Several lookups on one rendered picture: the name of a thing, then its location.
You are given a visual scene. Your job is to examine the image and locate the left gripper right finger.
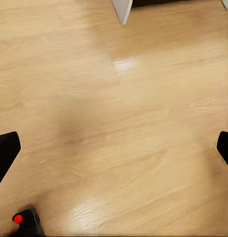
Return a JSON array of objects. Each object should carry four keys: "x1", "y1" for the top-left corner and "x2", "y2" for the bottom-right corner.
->
[{"x1": 217, "y1": 131, "x2": 228, "y2": 164}]

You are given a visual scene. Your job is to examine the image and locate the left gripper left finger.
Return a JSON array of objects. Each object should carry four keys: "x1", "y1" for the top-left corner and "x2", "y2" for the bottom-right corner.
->
[{"x1": 0, "y1": 131, "x2": 21, "y2": 183}]

